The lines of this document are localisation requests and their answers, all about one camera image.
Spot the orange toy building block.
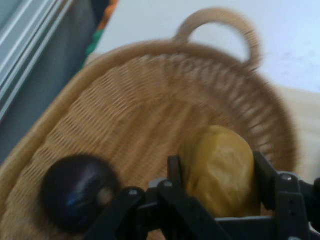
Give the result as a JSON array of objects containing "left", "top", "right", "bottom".
[{"left": 96, "top": 0, "right": 120, "bottom": 33}]

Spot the oval wicker basket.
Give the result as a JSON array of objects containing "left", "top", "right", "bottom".
[{"left": 0, "top": 6, "right": 301, "bottom": 240}]

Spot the green toy building block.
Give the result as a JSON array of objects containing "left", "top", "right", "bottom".
[{"left": 86, "top": 27, "right": 107, "bottom": 57}]

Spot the purple onion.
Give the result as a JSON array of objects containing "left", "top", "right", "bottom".
[{"left": 39, "top": 154, "right": 121, "bottom": 232}]

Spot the aluminium wall rail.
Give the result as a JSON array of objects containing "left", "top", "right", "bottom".
[{"left": 0, "top": 0, "right": 76, "bottom": 121}]

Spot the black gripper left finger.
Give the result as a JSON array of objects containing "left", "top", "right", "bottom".
[{"left": 84, "top": 154, "right": 231, "bottom": 240}]

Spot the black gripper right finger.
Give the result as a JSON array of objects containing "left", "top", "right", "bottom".
[{"left": 253, "top": 150, "right": 320, "bottom": 240}]

